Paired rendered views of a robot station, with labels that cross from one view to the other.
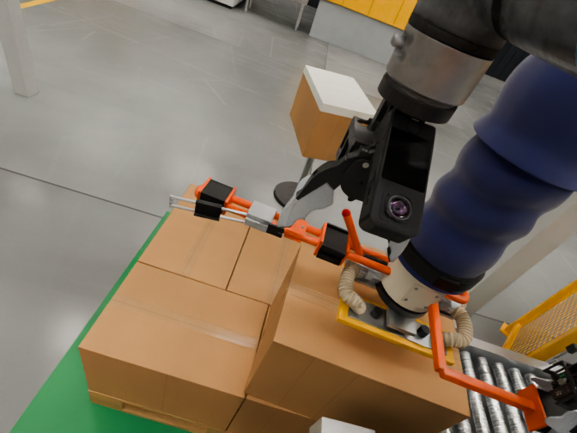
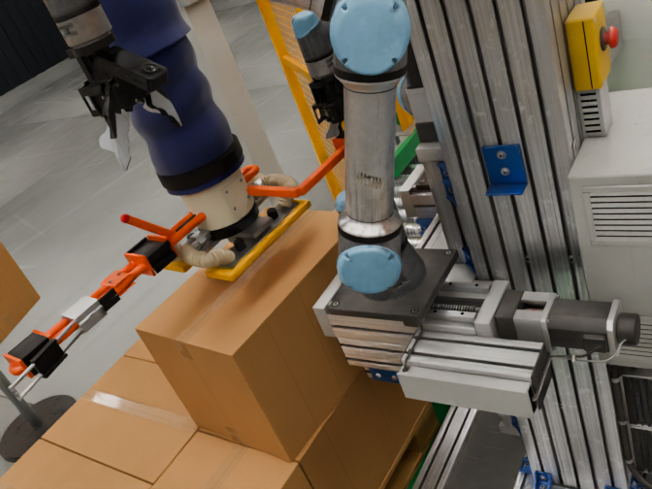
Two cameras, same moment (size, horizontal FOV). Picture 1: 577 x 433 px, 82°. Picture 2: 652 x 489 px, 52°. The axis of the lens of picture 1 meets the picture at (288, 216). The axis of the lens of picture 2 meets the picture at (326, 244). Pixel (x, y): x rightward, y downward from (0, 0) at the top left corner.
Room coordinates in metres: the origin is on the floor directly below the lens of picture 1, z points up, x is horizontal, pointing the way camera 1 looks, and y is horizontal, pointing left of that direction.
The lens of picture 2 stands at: (-0.69, 0.51, 1.86)
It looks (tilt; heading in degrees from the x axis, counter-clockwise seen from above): 30 degrees down; 319
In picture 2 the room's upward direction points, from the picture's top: 22 degrees counter-clockwise
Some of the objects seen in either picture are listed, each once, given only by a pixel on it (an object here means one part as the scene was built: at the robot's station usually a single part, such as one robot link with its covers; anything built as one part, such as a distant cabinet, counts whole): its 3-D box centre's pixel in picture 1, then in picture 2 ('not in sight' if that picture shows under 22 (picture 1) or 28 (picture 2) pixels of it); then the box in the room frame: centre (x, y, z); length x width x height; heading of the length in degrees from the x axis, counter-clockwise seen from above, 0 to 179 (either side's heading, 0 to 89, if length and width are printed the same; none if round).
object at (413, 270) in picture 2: not in sight; (385, 260); (0.15, -0.34, 1.09); 0.15 x 0.15 x 0.10
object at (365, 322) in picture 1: (397, 324); (258, 232); (0.61, -0.40, 1.07); 0.34 x 0.10 x 0.05; 91
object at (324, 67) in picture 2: not in sight; (323, 65); (0.44, -0.67, 1.40); 0.08 x 0.08 x 0.05
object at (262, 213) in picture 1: (260, 216); (84, 314); (0.69, 0.07, 1.17); 0.07 x 0.07 x 0.04; 1
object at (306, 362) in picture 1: (349, 346); (277, 321); (0.70, -0.39, 0.74); 0.60 x 0.40 x 0.40; 92
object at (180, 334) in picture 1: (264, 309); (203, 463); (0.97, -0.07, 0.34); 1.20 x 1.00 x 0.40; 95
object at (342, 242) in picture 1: (332, 243); (150, 254); (0.69, -0.14, 1.18); 0.10 x 0.08 x 0.06; 1
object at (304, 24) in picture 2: not in sight; (312, 34); (0.44, -0.68, 1.48); 0.09 x 0.08 x 0.11; 63
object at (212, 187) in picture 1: (216, 196); (33, 353); (0.69, 0.21, 1.18); 0.08 x 0.07 x 0.05; 91
